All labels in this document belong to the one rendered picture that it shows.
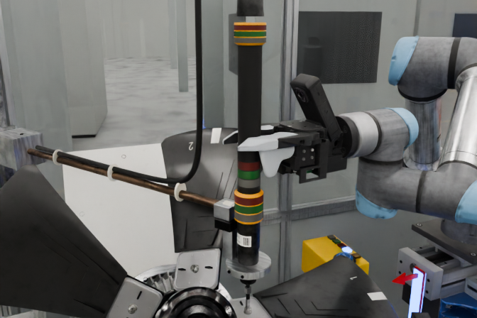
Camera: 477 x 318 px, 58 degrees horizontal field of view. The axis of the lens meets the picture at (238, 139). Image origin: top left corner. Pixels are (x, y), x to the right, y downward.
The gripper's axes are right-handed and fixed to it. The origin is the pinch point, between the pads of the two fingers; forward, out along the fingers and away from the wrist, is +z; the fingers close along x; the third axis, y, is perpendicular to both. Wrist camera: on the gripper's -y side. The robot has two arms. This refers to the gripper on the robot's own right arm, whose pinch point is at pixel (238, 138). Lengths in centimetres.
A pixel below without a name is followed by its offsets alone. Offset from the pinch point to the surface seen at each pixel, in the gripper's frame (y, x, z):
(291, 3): -23, 61, -56
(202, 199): 11.2, 7.2, 2.2
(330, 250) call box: 40, 23, -42
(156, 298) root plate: 23.8, 3.9, 11.7
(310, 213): 49, 60, -67
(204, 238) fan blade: 18.5, 7.8, 1.6
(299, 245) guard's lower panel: 61, 61, -63
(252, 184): 6.4, -1.8, -1.3
